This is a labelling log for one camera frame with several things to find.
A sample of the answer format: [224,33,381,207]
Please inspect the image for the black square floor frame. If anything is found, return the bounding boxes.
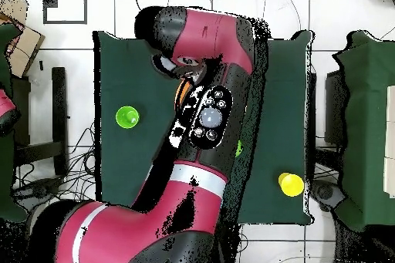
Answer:
[42,0,88,25]

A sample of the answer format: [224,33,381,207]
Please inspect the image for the tangle of floor cables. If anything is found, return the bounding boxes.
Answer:
[12,120,101,214]

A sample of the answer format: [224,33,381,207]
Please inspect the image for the yellow cup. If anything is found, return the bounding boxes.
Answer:
[278,172,306,197]

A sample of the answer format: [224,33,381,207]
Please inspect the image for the large yellow-orange bowl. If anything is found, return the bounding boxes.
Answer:
[174,79,194,111]

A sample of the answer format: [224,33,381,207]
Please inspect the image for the grey black stand base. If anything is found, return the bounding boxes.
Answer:
[13,176,64,211]
[309,179,348,213]

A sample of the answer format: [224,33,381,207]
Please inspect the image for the white boxes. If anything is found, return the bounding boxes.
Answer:
[383,85,395,199]

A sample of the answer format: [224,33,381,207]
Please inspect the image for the cardboard box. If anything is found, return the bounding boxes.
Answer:
[0,0,46,79]

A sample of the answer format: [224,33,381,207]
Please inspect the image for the black stand frame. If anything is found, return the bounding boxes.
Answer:
[12,66,69,177]
[306,72,318,180]

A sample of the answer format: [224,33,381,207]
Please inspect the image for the ridged green cup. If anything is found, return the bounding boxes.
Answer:
[115,106,140,130]

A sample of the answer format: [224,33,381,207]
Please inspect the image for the dark green tablecloth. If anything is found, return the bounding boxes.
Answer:
[93,30,316,226]

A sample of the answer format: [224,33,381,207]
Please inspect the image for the black equipment cabinet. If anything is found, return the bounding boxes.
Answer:
[323,69,349,147]

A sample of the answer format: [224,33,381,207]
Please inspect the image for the green cloth side table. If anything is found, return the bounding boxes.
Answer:
[332,30,395,233]
[0,23,29,224]

